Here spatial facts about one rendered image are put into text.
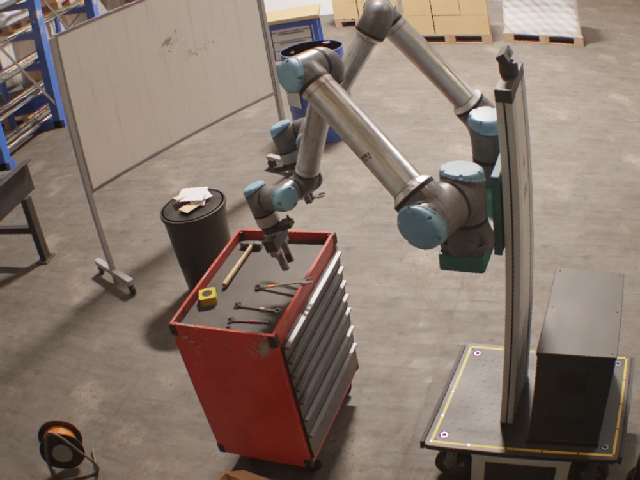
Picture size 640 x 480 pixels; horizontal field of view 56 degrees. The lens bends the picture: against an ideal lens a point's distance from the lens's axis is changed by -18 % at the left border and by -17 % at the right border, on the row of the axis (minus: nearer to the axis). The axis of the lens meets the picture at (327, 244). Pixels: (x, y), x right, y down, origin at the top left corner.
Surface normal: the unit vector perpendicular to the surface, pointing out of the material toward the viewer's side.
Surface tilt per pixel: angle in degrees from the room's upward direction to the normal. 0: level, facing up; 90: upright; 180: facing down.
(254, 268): 0
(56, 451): 90
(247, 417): 90
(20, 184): 90
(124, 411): 0
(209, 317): 0
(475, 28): 90
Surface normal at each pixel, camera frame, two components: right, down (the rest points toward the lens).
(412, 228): -0.60, 0.54
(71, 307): -0.15, -0.85
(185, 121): 0.73, 0.25
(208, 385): -0.31, 0.53
